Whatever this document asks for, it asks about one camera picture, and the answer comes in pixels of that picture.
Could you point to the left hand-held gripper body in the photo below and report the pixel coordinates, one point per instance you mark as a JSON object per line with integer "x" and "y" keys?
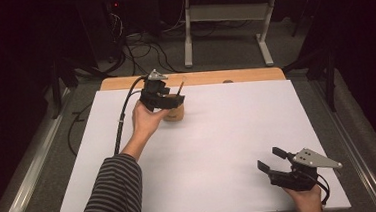
{"x": 153, "y": 96}

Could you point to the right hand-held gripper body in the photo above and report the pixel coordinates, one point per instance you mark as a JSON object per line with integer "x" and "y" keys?
{"x": 294, "y": 178}

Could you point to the black brush with wooden tip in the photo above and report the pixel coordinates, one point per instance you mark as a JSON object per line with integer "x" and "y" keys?
{"x": 181, "y": 87}

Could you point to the wooden cup with animal figure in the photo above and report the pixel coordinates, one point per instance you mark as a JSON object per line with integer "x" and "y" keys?
{"x": 176, "y": 115}

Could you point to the person's left hand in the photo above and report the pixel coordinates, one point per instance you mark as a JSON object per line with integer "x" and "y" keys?
{"x": 147, "y": 120}

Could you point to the person's right hand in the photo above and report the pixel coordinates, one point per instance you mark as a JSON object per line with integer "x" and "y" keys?
{"x": 304, "y": 203}

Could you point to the white board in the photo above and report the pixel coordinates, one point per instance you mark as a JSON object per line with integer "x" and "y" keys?
{"x": 228, "y": 133}

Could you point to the dark cabinet with red light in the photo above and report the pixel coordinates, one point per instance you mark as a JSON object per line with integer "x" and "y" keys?
{"x": 102, "y": 31}

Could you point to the black metal stand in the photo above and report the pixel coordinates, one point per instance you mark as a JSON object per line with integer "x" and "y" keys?
{"x": 56, "y": 91}
{"x": 330, "y": 79}

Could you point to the white metal desk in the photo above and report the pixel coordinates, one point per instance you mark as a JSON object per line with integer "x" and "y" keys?
{"x": 226, "y": 12}

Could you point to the aluminium rail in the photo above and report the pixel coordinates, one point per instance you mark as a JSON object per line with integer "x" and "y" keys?
{"x": 356, "y": 154}
{"x": 30, "y": 177}

